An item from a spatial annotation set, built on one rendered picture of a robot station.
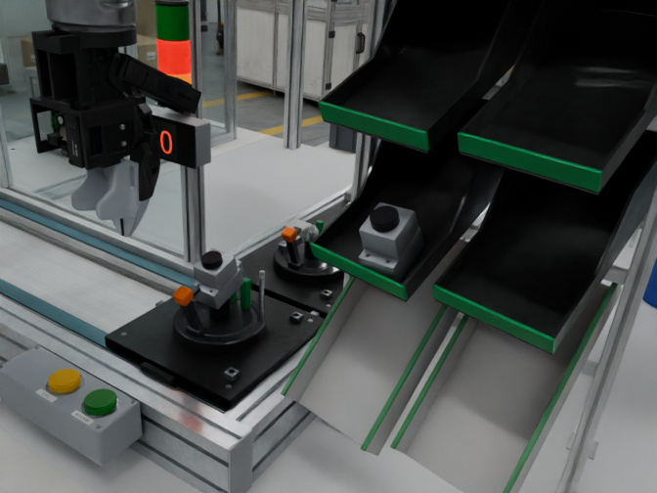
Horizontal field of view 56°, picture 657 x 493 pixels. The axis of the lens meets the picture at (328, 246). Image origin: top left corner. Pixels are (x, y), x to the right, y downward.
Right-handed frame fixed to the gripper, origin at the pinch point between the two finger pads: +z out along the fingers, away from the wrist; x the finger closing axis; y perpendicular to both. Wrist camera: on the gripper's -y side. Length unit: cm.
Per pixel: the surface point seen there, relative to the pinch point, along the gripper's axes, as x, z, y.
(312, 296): 1.3, 26.3, -36.3
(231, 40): -86, 4, -121
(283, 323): 1.9, 26.3, -26.8
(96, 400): -6.5, 26.1, 2.1
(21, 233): -65, 32, -27
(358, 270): 21.9, 3.1, -11.3
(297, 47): -65, 4, -127
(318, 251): 16.1, 3.2, -12.3
